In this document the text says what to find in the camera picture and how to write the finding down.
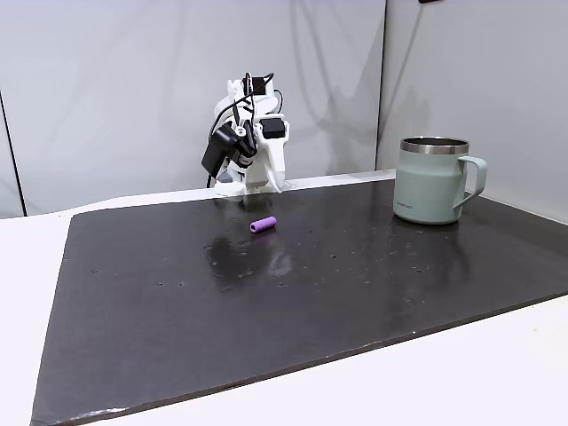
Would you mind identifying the purple pen grip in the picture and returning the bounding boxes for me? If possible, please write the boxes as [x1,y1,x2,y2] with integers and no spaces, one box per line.
[248,216,279,235]

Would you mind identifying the black table mat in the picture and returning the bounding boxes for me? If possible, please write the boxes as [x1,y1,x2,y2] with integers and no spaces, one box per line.
[29,178,568,426]

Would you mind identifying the pale green metal mug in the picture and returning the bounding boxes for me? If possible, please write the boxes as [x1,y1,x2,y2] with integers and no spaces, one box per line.
[392,136,488,225]

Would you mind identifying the black arm motor cable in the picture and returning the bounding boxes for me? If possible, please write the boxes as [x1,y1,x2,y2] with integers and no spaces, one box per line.
[244,71,285,117]

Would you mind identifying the black camera box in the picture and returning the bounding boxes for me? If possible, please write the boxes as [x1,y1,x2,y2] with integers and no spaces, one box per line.
[201,122,243,178]

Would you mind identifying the black camera cable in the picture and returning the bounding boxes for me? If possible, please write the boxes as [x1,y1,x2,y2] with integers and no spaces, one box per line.
[207,91,254,143]

